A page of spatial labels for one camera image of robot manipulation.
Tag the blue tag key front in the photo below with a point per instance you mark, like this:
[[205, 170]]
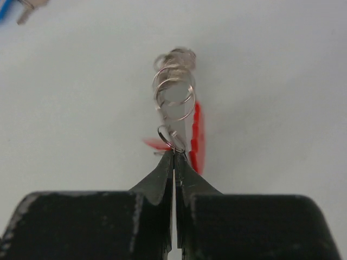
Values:
[[23, 9]]

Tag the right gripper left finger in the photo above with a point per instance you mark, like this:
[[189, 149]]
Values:
[[152, 218]]

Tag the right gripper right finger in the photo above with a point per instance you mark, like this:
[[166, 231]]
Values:
[[191, 191]]

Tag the red tag key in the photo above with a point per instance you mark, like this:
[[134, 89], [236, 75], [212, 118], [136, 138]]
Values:
[[169, 139]]

